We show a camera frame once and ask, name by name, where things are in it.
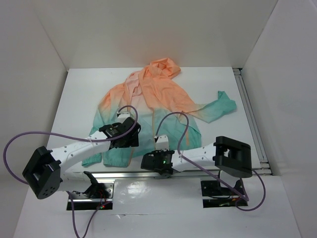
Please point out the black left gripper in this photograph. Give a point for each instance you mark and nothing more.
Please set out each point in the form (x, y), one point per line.
(132, 141)

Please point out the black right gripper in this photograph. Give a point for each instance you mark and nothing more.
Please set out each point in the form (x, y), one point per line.
(157, 152)

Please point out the orange and teal jacket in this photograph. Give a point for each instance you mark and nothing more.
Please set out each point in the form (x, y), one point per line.
(162, 106)

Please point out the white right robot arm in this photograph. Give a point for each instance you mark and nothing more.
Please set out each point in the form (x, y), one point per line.
(228, 155)

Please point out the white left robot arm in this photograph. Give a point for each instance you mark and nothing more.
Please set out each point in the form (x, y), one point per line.
(46, 171)

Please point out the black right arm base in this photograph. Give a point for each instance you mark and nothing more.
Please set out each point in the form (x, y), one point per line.
(215, 196)

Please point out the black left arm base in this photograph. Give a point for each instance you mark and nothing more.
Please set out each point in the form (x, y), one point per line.
(96, 194)

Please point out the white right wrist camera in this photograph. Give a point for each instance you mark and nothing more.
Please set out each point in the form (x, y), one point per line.
(161, 142)

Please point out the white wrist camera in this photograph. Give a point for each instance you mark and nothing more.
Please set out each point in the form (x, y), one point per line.
(161, 142)
(121, 117)

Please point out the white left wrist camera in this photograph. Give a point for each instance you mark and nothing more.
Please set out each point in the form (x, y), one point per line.
(121, 117)

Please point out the aluminium rail right table edge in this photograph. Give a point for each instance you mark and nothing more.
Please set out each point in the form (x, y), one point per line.
(259, 147)

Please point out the aluminium rail table edge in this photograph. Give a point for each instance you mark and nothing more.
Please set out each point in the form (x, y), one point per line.
(107, 173)
(259, 147)

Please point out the aluminium rail front table edge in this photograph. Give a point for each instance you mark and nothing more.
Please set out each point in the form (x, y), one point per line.
(107, 173)

